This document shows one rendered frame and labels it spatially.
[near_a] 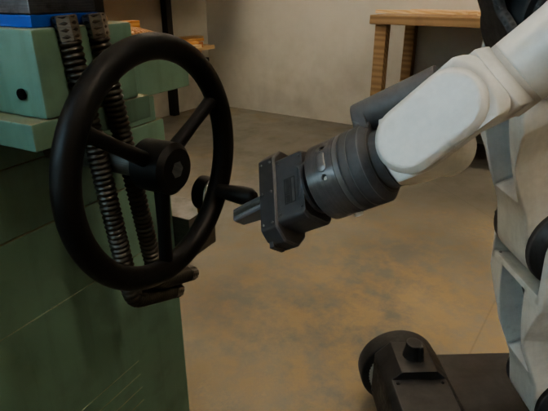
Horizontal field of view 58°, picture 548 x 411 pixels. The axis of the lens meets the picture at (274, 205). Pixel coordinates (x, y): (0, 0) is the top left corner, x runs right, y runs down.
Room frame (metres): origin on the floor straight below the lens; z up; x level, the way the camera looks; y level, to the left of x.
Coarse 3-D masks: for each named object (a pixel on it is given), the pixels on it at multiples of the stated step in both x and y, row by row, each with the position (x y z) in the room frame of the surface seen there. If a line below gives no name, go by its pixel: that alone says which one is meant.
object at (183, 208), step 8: (176, 200) 0.89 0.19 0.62; (184, 200) 0.89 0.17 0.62; (176, 208) 0.85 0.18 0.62; (184, 208) 0.85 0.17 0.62; (192, 208) 0.85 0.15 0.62; (176, 216) 0.81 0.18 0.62; (184, 216) 0.81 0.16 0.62; (192, 216) 0.81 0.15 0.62; (176, 224) 0.81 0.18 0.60; (184, 224) 0.80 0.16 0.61; (176, 232) 0.81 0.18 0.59; (184, 232) 0.81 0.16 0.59; (176, 240) 0.81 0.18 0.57; (208, 240) 0.85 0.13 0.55
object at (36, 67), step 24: (120, 24) 0.62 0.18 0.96; (0, 48) 0.54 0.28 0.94; (24, 48) 0.52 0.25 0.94; (48, 48) 0.53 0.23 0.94; (0, 72) 0.54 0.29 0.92; (24, 72) 0.52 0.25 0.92; (48, 72) 0.52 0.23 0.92; (0, 96) 0.54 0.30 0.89; (24, 96) 0.52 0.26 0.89; (48, 96) 0.52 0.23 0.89
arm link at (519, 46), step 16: (528, 16) 0.46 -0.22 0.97; (544, 16) 0.44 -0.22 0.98; (512, 32) 0.46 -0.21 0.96; (528, 32) 0.44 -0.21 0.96; (544, 32) 0.43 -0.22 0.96; (512, 48) 0.44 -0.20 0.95; (528, 48) 0.43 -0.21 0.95; (544, 48) 0.42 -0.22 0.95; (512, 64) 0.43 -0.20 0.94; (528, 64) 0.43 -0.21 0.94; (544, 64) 0.42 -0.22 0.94; (528, 80) 0.43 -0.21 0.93; (544, 80) 0.42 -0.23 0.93; (544, 96) 0.44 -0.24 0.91
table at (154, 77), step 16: (144, 64) 0.79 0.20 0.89; (160, 64) 0.82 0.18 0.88; (176, 64) 0.85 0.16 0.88; (144, 80) 0.78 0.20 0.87; (160, 80) 0.81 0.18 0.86; (176, 80) 0.85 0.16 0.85; (144, 96) 0.64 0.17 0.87; (0, 112) 0.55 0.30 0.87; (128, 112) 0.61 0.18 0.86; (144, 112) 0.64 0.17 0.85; (0, 128) 0.52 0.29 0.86; (16, 128) 0.50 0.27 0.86; (32, 128) 0.49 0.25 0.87; (48, 128) 0.51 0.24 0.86; (0, 144) 0.52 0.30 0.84; (16, 144) 0.51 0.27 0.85; (32, 144) 0.49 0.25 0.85; (48, 144) 0.51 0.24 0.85
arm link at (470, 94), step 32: (448, 64) 0.45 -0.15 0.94; (480, 64) 0.44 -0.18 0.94; (416, 96) 0.45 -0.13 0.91; (448, 96) 0.43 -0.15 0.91; (480, 96) 0.41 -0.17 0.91; (512, 96) 0.42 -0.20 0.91; (384, 128) 0.45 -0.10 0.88; (416, 128) 0.44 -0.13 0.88; (448, 128) 0.42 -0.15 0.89; (480, 128) 0.41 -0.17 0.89; (384, 160) 0.44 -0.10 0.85; (416, 160) 0.43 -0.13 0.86
